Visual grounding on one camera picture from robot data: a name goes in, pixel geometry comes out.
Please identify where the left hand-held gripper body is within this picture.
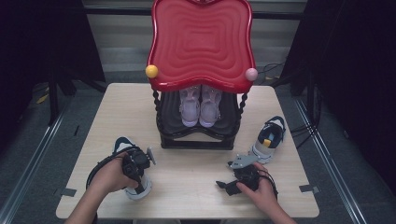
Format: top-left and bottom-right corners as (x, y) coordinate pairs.
(121, 147), (157, 185)

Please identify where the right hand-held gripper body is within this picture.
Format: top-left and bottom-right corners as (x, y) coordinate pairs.
(227, 153), (262, 191)

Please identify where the navy and white sneaker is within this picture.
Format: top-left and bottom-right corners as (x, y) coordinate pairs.
(247, 116), (287, 165)
(111, 135), (153, 201)

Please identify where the purple star sandal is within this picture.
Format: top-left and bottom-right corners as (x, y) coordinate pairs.
(178, 85), (202, 128)
(199, 84), (224, 129)

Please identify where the red and black shoe rack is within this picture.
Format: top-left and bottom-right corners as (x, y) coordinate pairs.
(145, 0), (260, 151)

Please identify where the person's right hand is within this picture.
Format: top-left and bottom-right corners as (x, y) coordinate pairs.
(235, 161), (280, 216)

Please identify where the person's left hand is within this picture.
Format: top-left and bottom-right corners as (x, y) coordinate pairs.
(88, 151), (140, 196)

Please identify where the grey tape piece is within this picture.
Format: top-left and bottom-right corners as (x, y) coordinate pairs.
(298, 184), (321, 194)
(60, 188), (78, 198)

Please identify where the black metal stand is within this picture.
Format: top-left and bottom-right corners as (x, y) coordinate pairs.
(47, 69), (107, 126)

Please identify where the yellow tape strip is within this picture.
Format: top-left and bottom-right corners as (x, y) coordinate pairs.
(35, 88), (50, 105)

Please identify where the black curtain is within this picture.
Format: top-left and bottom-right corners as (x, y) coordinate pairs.
(0, 0), (106, 153)
(279, 0), (396, 195)

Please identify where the black horizontal bar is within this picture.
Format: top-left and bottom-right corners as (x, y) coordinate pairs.
(83, 7), (309, 21)

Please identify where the right hand-held gripper cable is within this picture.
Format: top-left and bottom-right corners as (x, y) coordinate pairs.
(257, 169), (280, 201)

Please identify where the hand-held gripper cable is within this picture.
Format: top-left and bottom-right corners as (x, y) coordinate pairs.
(85, 146), (139, 191)
(257, 169), (280, 201)

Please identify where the left hand-held gripper cable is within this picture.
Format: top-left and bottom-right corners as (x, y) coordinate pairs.
(85, 146), (139, 191)

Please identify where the bundle of black floor cables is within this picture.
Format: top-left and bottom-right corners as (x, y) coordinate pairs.
(257, 61), (323, 150)

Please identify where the metal floor rail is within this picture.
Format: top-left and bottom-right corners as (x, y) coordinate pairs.
(0, 97), (76, 224)
(292, 96), (370, 224)

